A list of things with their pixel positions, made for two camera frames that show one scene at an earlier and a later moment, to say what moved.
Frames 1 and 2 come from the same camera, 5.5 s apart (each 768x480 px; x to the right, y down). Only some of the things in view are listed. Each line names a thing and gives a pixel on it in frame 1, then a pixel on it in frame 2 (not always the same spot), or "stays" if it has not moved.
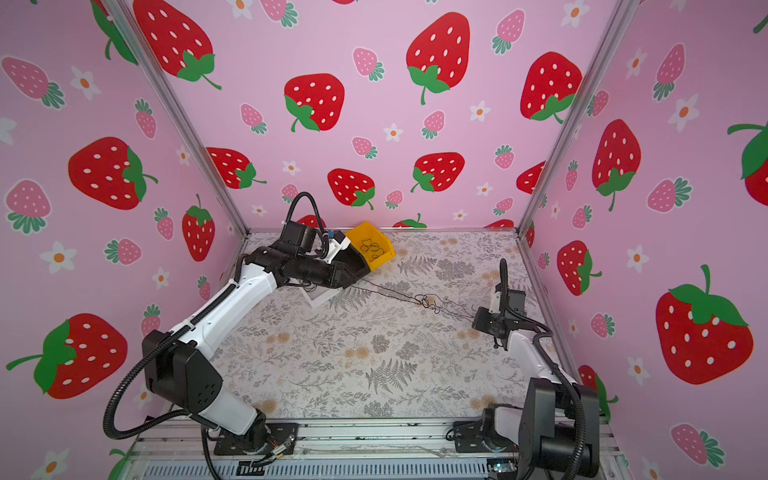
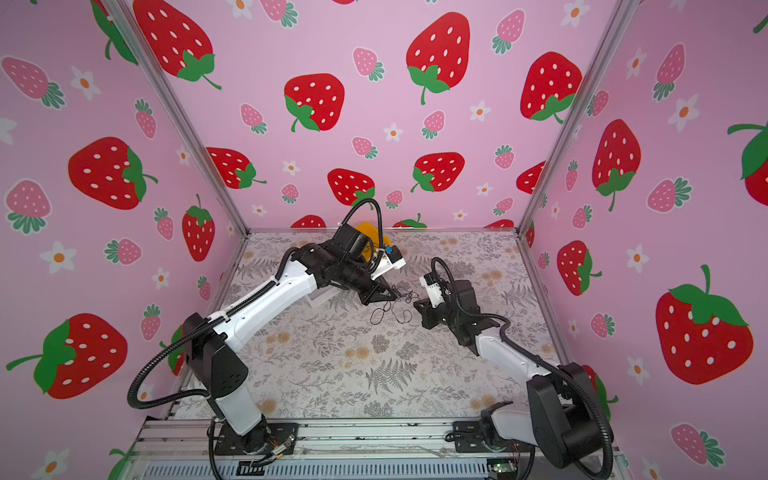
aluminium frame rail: [348, 449] stays
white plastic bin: [316, 295] stays
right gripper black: [481, 320] -> [428, 312]
